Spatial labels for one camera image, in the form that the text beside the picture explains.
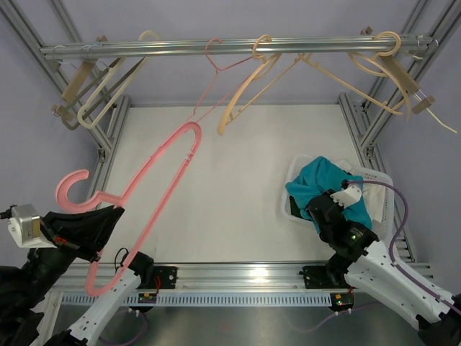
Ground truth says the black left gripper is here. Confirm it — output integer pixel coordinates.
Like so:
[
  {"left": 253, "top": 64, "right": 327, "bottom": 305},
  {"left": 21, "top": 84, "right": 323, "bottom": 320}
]
[{"left": 14, "top": 203, "right": 125, "bottom": 307}]

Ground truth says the thick pink plastic hanger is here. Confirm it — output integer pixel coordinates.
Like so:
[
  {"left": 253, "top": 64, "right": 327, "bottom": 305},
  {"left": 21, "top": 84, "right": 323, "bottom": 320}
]
[{"left": 54, "top": 120, "right": 202, "bottom": 298}]

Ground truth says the dark green t shirt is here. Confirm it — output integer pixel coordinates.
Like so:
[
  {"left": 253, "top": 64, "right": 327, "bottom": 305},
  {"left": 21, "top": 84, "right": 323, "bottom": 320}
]
[{"left": 289, "top": 195, "right": 308, "bottom": 220}]

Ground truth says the teal blue t shirt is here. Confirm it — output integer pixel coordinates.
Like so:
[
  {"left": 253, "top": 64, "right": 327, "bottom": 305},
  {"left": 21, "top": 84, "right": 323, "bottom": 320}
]
[{"left": 285, "top": 156, "right": 363, "bottom": 234}]

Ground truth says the cream white t shirt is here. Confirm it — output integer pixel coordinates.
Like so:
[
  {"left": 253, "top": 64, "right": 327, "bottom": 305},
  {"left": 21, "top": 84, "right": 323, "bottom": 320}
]
[{"left": 334, "top": 158, "right": 390, "bottom": 224}]

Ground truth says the thin pink wire hanger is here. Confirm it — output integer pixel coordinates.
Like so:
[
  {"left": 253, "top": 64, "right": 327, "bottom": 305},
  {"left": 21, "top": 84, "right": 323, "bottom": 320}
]
[{"left": 186, "top": 37, "right": 254, "bottom": 123}]

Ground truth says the beige plastic hanger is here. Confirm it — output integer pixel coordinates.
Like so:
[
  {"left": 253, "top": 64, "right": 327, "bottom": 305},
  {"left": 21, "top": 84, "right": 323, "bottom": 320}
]
[{"left": 217, "top": 35, "right": 281, "bottom": 136}]

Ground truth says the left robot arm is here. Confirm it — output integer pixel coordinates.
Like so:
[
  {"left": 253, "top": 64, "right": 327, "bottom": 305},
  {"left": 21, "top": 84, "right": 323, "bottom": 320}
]
[{"left": 1, "top": 205, "right": 154, "bottom": 345}]

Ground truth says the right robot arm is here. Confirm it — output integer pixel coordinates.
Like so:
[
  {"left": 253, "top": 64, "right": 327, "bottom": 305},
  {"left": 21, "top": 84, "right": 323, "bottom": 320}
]
[{"left": 306, "top": 192, "right": 460, "bottom": 345}]

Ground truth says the tan clip hanger left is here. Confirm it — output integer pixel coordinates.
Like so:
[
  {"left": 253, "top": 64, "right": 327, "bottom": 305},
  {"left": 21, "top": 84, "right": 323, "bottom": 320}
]
[{"left": 51, "top": 58, "right": 120, "bottom": 130}]

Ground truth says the tan clip hanger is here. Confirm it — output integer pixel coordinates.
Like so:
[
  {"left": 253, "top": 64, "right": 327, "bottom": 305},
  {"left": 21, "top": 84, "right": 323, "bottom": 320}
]
[
  {"left": 349, "top": 31, "right": 458, "bottom": 133},
  {"left": 51, "top": 58, "right": 120, "bottom": 130}
]

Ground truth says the tan clip hanger right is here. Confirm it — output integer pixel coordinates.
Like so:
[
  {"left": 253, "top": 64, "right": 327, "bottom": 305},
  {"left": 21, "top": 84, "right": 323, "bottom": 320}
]
[{"left": 349, "top": 31, "right": 458, "bottom": 133}]

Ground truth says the beige hanger right thick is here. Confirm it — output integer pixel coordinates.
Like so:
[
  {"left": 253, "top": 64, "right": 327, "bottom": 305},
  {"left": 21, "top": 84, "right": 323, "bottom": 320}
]
[{"left": 357, "top": 31, "right": 419, "bottom": 121}]

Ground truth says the beige hanger right thin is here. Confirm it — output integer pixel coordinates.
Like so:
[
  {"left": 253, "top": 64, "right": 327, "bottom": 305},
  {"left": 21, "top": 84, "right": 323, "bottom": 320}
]
[{"left": 297, "top": 53, "right": 411, "bottom": 115}]

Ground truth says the cream rounded hanger left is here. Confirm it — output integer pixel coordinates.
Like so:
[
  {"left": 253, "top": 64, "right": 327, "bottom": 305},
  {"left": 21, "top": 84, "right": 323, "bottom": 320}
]
[{"left": 76, "top": 30, "right": 161, "bottom": 128}]

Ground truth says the white plastic basket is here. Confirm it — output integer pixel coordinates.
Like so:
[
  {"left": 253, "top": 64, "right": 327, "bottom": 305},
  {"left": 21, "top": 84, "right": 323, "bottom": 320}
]
[{"left": 281, "top": 154, "right": 394, "bottom": 243}]

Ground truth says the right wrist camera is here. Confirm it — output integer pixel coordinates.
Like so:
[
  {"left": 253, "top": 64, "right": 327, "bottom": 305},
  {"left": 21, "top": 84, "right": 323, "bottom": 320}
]
[{"left": 330, "top": 180, "right": 362, "bottom": 208}]

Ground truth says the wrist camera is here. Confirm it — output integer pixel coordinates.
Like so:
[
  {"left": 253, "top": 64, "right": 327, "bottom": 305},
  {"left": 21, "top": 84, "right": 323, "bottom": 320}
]
[
  {"left": 1, "top": 204, "right": 55, "bottom": 249},
  {"left": 330, "top": 180, "right": 362, "bottom": 208}
]

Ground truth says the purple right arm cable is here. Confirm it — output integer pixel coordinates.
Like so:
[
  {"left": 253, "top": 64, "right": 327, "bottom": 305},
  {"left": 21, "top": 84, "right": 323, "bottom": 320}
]
[{"left": 341, "top": 178, "right": 461, "bottom": 314}]

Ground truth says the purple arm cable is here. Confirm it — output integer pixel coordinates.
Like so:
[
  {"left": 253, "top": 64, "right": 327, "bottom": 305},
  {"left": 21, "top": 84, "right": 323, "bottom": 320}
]
[
  {"left": 341, "top": 178, "right": 461, "bottom": 314},
  {"left": 96, "top": 308, "right": 150, "bottom": 345}
]

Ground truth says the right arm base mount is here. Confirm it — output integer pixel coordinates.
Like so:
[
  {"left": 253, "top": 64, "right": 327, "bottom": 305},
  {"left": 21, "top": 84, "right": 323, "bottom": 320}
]
[{"left": 299, "top": 265, "right": 350, "bottom": 289}]

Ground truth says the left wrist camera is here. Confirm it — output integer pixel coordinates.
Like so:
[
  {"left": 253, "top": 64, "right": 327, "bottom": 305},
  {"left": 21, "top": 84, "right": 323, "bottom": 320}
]
[{"left": 1, "top": 204, "right": 55, "bottom": 249}]

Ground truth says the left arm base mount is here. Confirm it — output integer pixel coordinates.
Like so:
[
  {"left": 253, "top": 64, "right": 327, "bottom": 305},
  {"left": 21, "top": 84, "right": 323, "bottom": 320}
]
[{"left": 138, "top": 265, "right": 178, "bottom": 290}]

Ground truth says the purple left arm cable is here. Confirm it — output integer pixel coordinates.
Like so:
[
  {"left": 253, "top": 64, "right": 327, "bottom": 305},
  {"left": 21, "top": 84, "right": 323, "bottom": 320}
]
[{"left": 96, "top": 308, "right": 150, "bottom": 345}]

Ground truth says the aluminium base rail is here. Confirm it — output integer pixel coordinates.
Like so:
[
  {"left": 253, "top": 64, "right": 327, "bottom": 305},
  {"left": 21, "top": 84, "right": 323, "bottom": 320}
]
[{"left": 45, "top": 262, "right": 437, "bottom": 291}]

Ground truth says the aluminium frame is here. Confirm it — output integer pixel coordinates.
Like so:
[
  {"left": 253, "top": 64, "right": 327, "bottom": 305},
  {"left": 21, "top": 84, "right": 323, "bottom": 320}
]
[{"left": 0, "top": 0, "right": 461, "bottom": 346}]

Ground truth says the silver hanging rail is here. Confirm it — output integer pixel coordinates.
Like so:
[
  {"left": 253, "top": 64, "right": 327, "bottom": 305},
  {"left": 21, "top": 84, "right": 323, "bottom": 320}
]
[{"left": 40, "top": 34, "right": 437, "bottom": 60}]

